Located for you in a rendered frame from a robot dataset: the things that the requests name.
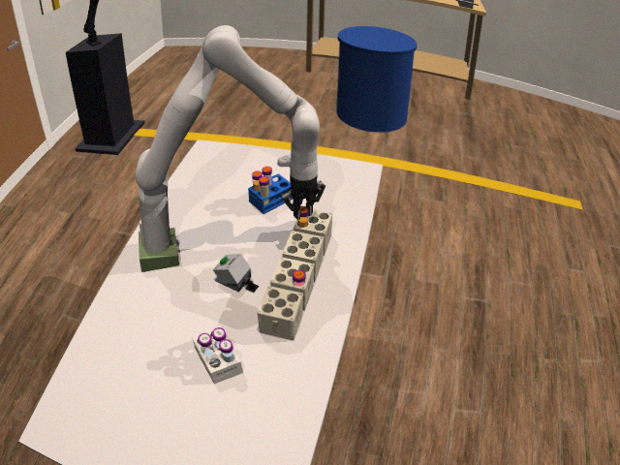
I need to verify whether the blue tube rack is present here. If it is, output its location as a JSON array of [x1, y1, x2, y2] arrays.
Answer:
[[248, 173, 291, 214]]

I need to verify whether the conical tube with pink liquid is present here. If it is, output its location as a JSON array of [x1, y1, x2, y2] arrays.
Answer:
[[293, 269, 306, 286]]

